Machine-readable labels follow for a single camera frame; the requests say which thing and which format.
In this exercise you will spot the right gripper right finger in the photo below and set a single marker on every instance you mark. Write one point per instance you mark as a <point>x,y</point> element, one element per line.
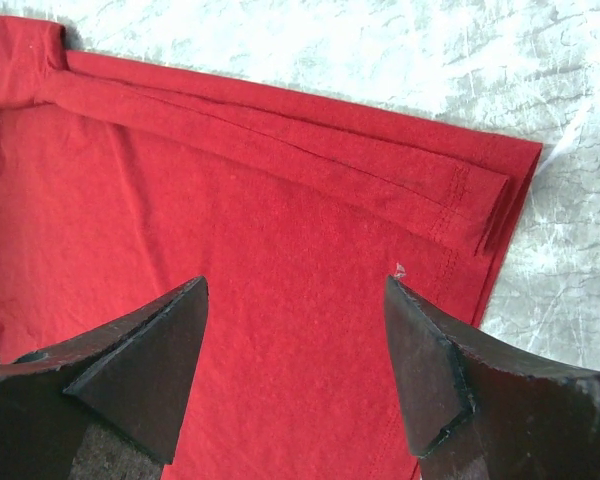
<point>475,407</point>

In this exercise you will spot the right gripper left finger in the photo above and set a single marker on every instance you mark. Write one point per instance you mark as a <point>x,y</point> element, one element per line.
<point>109,403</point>

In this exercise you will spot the red t shirt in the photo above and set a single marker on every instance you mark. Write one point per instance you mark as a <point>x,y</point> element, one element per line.
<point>121,180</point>

